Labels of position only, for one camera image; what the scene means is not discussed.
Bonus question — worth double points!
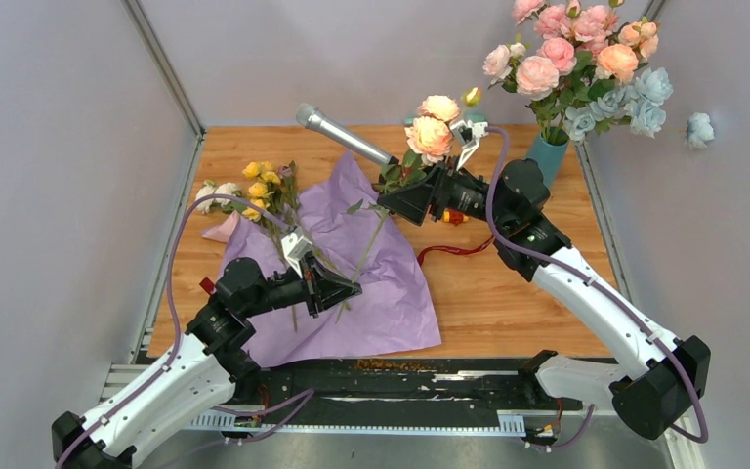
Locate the mint green toy microphone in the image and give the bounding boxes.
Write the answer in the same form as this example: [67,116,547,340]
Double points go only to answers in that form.
[402,112,487,127]

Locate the teal cylindrical vase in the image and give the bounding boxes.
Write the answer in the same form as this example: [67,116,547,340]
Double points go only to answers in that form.
[525,127,569,189]

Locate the pale pink flower stem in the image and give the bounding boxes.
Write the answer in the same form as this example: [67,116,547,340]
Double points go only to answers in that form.
[481,42,561,139]

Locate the peach orange flower stem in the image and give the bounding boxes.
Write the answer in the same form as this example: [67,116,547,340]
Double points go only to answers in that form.
[594,18,659,86]

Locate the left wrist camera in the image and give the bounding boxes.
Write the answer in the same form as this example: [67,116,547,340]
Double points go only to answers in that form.
[280,227,313,277]

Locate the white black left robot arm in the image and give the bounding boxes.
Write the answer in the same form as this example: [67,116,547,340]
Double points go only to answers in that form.
[52,252,362,468]

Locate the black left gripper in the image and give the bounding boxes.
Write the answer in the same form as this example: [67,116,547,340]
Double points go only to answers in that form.
[242,250,362,318]

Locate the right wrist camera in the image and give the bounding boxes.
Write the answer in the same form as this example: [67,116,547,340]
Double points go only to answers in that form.
[449,118,488,171]

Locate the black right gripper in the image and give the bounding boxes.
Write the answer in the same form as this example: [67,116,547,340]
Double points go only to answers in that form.
[377,147,514,230]

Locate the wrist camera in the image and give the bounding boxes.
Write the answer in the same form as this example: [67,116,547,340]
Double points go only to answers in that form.
[280,227,313,277]
[449,118,488,171]

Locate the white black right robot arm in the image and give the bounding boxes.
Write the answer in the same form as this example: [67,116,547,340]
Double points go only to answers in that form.
[377,159,711,443]

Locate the purple pink wrapping paper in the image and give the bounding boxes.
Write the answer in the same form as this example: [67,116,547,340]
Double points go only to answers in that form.
[243,152,441,367]

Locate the light blue artificial flowers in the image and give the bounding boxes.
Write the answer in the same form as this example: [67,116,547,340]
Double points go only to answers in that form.
[562,67,717,151]

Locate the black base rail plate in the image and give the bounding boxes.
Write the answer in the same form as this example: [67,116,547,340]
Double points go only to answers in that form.
[190,351,626,434]

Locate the silver microphone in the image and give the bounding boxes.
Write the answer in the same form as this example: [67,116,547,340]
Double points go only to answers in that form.
[295,104,397,166]

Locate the toy brick car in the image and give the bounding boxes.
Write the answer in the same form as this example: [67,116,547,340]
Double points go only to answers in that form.
[440,208,470,226]

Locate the dark red printed ribbon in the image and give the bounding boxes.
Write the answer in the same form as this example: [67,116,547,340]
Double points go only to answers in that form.
[198,235,497,298]

